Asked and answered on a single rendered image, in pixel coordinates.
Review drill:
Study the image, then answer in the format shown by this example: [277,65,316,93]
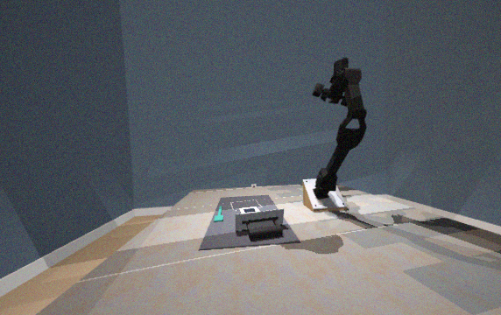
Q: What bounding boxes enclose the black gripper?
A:
[312,83,347,106]

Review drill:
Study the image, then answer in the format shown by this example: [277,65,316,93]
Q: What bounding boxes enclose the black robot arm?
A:
[312,58,367,200]

